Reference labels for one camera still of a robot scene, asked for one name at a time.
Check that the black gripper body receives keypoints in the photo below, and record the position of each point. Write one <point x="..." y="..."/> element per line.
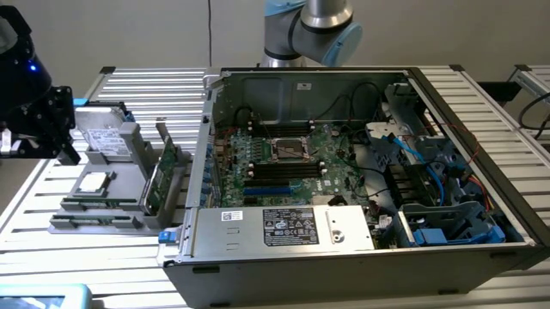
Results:
<point x="26" y="96"/>

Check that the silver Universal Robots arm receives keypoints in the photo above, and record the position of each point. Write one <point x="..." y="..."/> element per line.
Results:
<point x="301" y="29"/>

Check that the green RAM stick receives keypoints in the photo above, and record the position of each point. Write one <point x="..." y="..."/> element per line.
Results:
<point x="99" y="202"/>

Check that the black RAM slot bank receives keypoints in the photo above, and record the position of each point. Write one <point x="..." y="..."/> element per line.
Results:
<point x="279" y="127"/>
<point x="286" y="169"/>

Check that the silver CPU chip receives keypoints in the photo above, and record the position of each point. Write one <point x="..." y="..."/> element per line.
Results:
<point x="92" y="183"/>

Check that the silver hard disk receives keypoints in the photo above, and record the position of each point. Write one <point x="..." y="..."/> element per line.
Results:
<point x="103" y="135"/>

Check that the blue table clamp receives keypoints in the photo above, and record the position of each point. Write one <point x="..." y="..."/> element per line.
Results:
<point x="80" y="102"/>
<point x="166" y="236"/>

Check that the grey parts rack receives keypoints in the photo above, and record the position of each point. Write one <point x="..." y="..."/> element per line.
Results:
<point x="124" y="180"/>

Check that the green graphics card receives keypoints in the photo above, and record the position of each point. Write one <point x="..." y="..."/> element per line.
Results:
<point x="163" y="174"/>

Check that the teal cased device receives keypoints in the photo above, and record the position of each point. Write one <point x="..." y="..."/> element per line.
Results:
<point x="43" y="297"/>

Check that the black expansion slot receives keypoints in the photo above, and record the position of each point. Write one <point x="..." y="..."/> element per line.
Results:
<point x="266" y="183"/>

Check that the silver power supply unit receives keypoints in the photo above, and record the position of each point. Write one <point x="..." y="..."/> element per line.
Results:
<point x="241" y="235"/>

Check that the blue expansion slot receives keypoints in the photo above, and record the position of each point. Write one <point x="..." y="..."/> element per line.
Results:
<point x="266" y="191"/>

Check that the metal CPU socket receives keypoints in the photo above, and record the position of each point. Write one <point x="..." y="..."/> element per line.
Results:
<point x="287" y="148"/>

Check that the silver chipset heatsink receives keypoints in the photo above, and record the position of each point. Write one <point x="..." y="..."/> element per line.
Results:
<point x="323" y="201"/>

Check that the green Dell motherboard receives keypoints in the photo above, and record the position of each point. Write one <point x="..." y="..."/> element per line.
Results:
<point x="335" y="174"/>

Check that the open black PC case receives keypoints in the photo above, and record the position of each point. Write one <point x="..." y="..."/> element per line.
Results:
<point x="301" y="280"/>

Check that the grey metal disk bay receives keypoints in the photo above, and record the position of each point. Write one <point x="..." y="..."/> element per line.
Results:
<point x="386" y="132"/>

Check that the blue plastic disk tray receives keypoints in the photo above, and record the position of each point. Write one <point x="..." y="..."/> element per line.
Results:
<point x="434" y="235"/>

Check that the black connecting bar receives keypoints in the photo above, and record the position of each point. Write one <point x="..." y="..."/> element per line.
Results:
<point x="496" y="91"/>

